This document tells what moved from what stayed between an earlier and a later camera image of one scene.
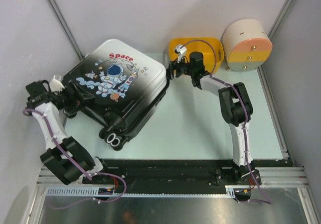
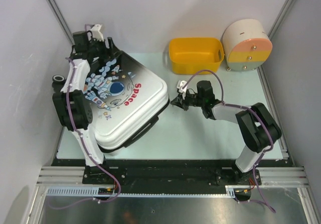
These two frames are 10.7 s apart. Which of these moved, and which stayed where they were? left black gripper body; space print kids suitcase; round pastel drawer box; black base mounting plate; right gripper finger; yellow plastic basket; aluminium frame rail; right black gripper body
Moved: right gripper finger; left black gripper body; right black gripper body; space print kids suitcase
Stayed: aluminium frame rail; round pastel drawer box; black base mounting plate; yellow plastic basket
